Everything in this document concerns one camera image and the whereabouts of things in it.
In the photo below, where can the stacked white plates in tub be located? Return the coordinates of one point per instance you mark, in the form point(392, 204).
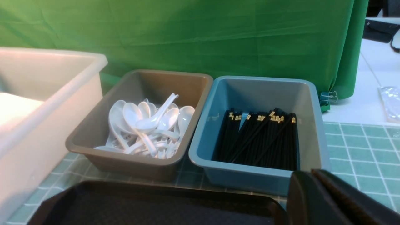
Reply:
point(14, 109)

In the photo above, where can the clear plastic bag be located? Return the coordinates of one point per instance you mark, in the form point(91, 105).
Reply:
point(390, 96)

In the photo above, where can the bundle of black chopsticks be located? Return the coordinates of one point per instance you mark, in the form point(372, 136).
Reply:
point(262, 139)

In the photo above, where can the pile of white spoons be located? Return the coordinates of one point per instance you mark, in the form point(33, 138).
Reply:
point(144, 129)

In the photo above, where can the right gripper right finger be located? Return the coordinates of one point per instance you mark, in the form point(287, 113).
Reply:
point(358, 207)

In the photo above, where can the blue-grey plastic bin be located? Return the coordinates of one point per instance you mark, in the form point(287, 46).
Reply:
point(259, 94)

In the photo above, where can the brown plastic bin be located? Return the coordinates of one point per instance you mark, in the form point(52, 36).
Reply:
point(135, 86)

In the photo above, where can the black device on desk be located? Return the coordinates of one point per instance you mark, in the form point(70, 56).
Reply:
point(382, 32)

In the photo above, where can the green backdrop cloth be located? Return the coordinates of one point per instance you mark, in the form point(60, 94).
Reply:
point(315, 40)

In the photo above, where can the black serving tray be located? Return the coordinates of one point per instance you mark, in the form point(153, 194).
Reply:
point(115, 203)

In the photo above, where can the large white plastic tub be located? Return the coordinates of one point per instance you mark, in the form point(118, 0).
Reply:
point(68, 83)

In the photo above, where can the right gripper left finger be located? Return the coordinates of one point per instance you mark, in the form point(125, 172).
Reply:
point(309, 203)

